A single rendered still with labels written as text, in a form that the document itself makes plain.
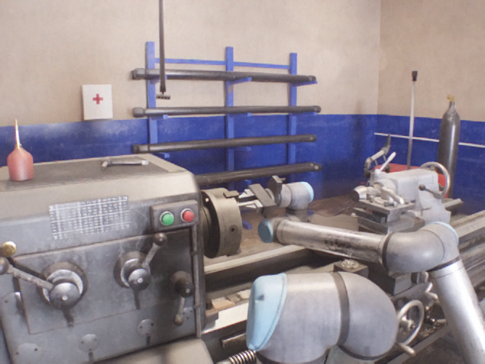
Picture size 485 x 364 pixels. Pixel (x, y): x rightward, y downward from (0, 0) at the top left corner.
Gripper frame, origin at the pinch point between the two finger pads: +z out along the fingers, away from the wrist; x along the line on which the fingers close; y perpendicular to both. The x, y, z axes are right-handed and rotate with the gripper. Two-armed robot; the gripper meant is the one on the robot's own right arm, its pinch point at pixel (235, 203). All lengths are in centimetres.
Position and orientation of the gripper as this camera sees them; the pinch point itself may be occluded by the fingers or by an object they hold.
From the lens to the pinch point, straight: 133.0
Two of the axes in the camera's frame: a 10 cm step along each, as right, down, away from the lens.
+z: -8.6, 1.1, -5.0
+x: -4.6, -5.9, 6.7
